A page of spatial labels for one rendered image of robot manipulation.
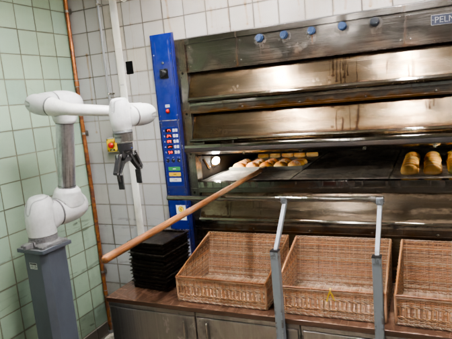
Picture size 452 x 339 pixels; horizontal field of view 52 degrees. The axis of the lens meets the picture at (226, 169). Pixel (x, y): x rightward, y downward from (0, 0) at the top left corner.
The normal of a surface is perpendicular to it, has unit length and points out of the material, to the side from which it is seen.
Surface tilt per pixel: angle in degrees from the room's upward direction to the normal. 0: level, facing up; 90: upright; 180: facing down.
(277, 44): 90
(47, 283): 90
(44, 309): 90
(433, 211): 70
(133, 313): 90
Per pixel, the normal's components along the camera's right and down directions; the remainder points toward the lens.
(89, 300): 0.91, -0.02
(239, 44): -0.40, 0.18
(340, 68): -0.40, -0.17
